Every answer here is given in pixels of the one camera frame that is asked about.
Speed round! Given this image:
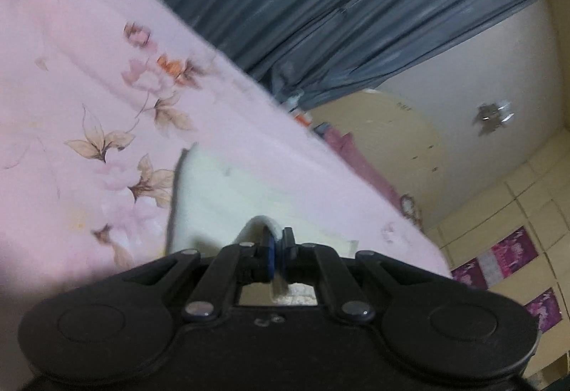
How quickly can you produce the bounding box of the white fluffy towel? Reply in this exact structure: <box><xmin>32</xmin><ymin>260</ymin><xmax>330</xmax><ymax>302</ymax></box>
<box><xmin>166</xmin><ymin>145</ymin><xmax>359</xmax><ymax>305</ymax></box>

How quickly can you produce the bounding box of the pink pillow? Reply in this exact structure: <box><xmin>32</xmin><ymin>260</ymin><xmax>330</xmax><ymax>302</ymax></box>
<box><xmin>315</xmin><ymin>123</ymin><xmax>404</xmax><ymax>210</ymax></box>

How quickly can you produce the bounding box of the cream wardrobe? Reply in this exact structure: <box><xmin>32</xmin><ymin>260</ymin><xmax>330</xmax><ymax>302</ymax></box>
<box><xmin>422</xmin><ymin>124</ymin><xmax>570</xmax><ymax>391</ymax></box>

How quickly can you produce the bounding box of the small white bottle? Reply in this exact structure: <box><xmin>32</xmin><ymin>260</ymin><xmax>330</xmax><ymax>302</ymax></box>
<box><xmin>285</xmin><ymin>91</ymin><xmax>315</xmax><ymax>129</ymax></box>

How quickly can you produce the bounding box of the pink wall poster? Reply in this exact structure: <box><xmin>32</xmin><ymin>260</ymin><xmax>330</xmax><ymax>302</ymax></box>
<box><xmin>524</xmin><ymin>288</ymin><xmax>563</xmax><ymax>333</ymax></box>
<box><xmin>451</xmin><ymin>226</ymin><xmax>540</xmax><ymax>290</ymax></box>

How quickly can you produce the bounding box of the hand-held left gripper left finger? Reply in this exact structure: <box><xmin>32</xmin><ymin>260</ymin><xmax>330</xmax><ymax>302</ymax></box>
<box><xmin>119</xmin><ymin>230</ymin><xmax>276</xmax><ymax>323</ymax></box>

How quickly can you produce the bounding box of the patterned pillow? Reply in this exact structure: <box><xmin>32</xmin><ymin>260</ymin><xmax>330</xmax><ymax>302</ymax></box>
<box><xmin>400</xmin><ymin>192</ymin><xmax>425</xmax><ymax>234</ymax></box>

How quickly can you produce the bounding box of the pink floral bed sheet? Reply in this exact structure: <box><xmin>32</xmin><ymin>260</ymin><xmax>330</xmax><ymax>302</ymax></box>
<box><xmin>0</xmin><ymin>0</ymin><xmax>453</xmax><ymax>320</ymax></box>

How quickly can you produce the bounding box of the cream round headboard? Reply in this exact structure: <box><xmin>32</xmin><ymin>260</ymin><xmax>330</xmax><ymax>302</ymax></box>
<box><xmin>306</xmin><ymin>90</ymin><xmax>447</xmax><ymax>220</ymax></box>

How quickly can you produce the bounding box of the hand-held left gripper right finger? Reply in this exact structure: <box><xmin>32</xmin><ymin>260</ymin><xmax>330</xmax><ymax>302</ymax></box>
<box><xmin>281</xmin><ymin>226</ymin><xmax>454</xmax><ymax>324</ymax></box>

